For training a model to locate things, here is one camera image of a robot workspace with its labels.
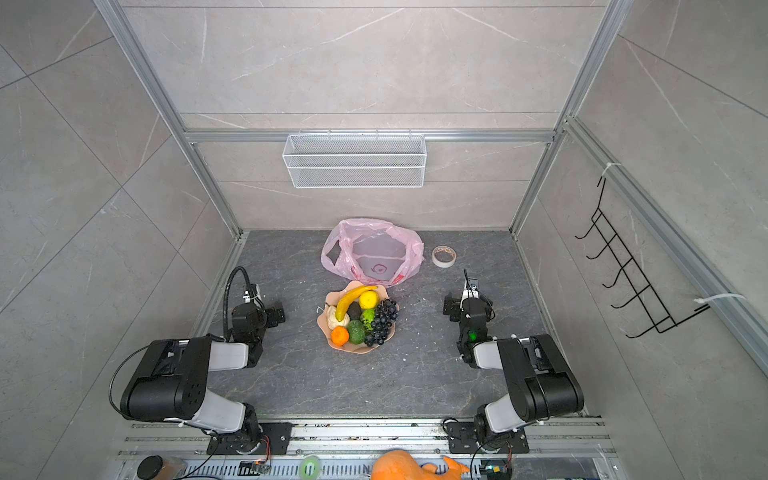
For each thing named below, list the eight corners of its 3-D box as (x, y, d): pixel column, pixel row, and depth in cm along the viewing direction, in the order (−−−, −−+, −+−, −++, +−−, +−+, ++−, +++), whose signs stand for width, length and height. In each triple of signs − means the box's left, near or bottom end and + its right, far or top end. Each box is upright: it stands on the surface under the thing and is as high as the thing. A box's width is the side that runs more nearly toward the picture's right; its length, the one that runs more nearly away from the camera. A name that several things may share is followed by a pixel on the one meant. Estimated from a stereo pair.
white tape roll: (432, 267, 111) (433, 263, 110) (430, 249, 117) (431, 245, 115) (457, 267, 111) (458, 263, 110) (454, 249, 117) (455, 245, 116)
